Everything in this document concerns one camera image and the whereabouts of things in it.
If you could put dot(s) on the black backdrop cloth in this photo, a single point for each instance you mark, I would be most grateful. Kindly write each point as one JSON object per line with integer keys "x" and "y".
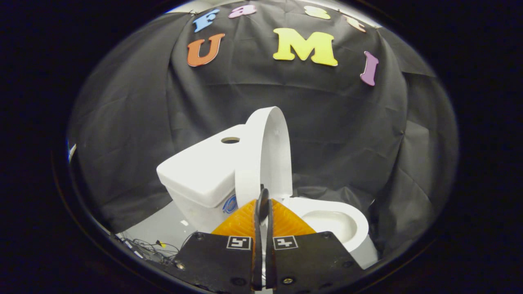
{"x": 335, "y": 122}

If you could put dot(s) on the white toilet lid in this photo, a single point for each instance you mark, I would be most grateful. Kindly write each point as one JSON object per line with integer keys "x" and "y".
{"x": 265, "y": 155}

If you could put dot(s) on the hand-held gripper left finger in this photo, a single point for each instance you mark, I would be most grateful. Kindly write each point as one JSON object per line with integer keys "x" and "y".
{"x": 216, "y": 265}

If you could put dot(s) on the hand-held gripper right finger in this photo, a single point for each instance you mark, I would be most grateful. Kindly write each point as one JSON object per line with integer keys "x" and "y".
{"x": 314, "y": 261}

